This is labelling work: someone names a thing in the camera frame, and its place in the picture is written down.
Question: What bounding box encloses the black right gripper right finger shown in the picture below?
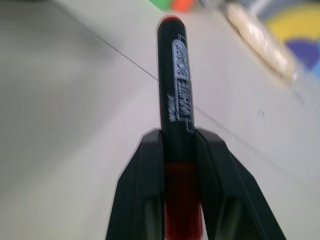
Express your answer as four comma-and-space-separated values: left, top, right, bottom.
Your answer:
194, 127, 287, 240

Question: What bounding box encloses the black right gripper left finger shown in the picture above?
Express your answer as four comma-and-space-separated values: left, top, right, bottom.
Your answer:
104, 129, 167, 240

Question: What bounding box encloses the black red whiteboard marker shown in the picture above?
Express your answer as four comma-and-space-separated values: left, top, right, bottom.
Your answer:
156, 15, 204, 240

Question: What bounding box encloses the green marker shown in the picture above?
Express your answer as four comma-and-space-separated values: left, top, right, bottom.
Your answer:
147, 0, 174, 9

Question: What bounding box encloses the orange highlighter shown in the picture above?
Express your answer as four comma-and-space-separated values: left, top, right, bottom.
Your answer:
172, 0, 195, 12

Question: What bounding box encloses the colourful round plate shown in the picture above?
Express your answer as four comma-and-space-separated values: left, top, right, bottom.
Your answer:
197, 0, 320, 87

